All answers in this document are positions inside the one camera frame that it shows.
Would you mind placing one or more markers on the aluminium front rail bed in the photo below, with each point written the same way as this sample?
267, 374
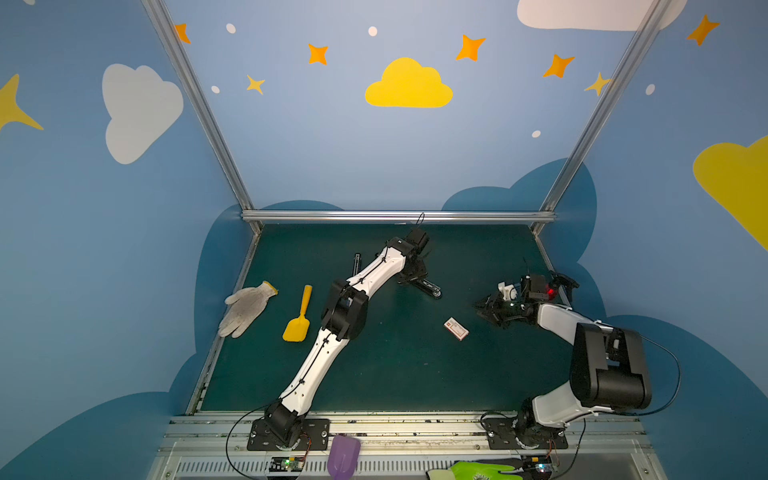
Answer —
400, 445

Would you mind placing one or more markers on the aluminium frame right post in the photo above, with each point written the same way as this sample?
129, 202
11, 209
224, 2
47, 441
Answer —
633, 56

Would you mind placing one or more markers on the green work glove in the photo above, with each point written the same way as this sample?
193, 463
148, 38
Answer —
475, 471

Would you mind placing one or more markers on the black stapler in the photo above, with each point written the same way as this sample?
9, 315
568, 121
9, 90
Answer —
427, 287

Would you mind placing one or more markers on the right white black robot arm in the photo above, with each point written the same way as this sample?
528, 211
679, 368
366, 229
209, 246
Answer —
608, 370

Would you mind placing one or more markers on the green circuit board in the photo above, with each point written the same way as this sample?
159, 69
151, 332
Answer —
286, 464
537, 467

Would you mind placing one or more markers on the white knit work glove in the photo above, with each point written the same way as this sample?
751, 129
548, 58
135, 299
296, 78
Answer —
244, 306

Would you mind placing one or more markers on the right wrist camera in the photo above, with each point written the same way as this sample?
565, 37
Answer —
535, 288

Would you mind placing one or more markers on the yellow plastic scoop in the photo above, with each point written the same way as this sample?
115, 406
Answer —
296, 330

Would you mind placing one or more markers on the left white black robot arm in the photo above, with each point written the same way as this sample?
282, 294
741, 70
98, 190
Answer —
343, 319

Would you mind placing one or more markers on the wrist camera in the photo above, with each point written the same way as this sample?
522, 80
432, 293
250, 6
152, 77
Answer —
417, 238
535, 288

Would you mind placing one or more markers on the red white staple box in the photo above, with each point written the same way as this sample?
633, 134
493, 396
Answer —
456, 329

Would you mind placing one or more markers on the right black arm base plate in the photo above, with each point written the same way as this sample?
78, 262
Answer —
505, 433

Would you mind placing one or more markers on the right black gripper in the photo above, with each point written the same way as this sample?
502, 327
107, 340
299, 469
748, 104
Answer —
501, 309

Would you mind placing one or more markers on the right green circuit board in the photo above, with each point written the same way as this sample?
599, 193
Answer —
537, 467

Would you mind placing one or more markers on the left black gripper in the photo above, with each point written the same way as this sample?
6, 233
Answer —
414, 276

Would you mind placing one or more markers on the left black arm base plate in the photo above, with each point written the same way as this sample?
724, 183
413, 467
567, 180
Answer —
310, 433

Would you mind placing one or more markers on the aluminium frame post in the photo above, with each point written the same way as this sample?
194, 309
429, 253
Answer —
161, 20
633, 56

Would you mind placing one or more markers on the aluminium frame rear crossbar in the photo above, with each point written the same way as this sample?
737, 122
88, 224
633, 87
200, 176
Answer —
397, 217

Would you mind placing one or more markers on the left green circuit board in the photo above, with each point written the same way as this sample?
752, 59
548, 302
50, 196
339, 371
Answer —
286, 464

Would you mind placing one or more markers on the red spray bottle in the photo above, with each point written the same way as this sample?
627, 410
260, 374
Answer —
560, 286

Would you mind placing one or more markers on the aluminium frame left post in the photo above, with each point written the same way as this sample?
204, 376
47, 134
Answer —
161, 20

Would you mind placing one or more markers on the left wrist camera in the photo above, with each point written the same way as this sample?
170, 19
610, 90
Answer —
417, 238

